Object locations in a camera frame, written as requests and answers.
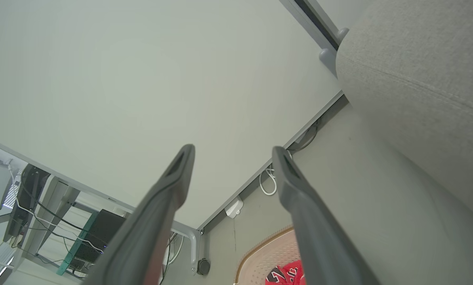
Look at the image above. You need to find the red and white shirt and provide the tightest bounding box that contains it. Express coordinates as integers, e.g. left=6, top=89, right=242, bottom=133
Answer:
left=265, top=259, right=306, bottom=285

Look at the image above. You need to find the grey partition foot bracket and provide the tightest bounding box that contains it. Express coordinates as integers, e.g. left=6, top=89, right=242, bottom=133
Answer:
left=171, top=221, right=202, bottom=276

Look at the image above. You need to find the white perforated laundry basket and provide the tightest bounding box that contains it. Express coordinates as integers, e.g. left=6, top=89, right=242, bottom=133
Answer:
left=233, top=226, right=306, bottom=285

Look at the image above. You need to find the white desk leg frame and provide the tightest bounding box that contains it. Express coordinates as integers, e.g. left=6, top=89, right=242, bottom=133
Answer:
left=11, top=174, right=81, bottom=274

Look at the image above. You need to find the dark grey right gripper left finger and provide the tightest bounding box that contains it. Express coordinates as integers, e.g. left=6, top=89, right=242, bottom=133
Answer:
left=82, top=144, right=196, bottom=285

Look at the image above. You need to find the white looped cable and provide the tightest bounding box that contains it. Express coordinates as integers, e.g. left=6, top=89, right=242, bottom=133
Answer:
left=259, top=166, right=278, bottom=197

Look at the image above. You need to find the black cable along baseboard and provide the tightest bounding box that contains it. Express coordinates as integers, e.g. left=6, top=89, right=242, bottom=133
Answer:
left=287, top=118, right=321, bottom=153

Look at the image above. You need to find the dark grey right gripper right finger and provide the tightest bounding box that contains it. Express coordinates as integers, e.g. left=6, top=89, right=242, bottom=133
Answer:
left=272, top=146, right=380, bottom=285

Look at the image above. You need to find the long white desk cable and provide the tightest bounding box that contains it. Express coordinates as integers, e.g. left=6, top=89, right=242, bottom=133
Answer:
left=8, top=165, right=104, bottom=254

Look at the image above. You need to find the white wall adapter box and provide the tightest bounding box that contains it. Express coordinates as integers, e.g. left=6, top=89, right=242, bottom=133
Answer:
left=225, top=197, right=244, bottom=219

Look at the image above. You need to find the black computer tower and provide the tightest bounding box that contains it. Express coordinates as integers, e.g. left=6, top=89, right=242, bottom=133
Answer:
left=67, top=209, right=127, bottom=274

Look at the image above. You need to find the green metal frame leg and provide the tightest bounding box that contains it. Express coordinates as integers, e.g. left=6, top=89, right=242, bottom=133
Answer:
left=56, top=211, right=99, bottom=276

